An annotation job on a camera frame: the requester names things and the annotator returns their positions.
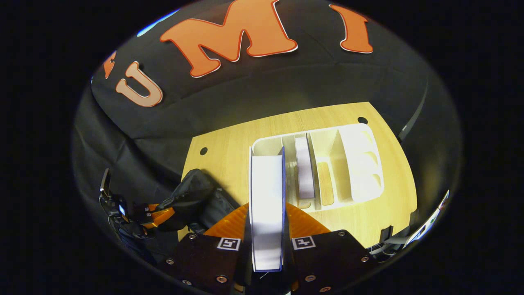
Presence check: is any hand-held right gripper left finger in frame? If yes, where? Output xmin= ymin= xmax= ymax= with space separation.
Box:
xmin=158 ymin=202 xmax=253 ymax=295

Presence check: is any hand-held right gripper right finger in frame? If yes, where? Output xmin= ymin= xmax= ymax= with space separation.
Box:
xmin=282 ymin=202 xmax=379 ymax=295

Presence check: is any grey cable bundle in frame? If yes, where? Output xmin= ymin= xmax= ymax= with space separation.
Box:
xmin=366 ymin=236 xmax=410 ymax=263

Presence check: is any white printed board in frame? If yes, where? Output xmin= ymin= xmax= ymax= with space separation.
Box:
xmin=403 ymin=189 xmax=451 ymax=249

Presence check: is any blue picture cover book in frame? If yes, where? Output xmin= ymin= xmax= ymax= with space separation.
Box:
xmin=248 ymin=145 xmax=286 ymax=273

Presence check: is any white bookshelf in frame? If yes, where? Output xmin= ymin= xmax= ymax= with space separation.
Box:
xmin=251 ymin=123 xmax=385 ymax=211

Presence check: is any black schoolbag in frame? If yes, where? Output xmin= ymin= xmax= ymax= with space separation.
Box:
xmin=151 ymin=168 xmax=245 ymax=246

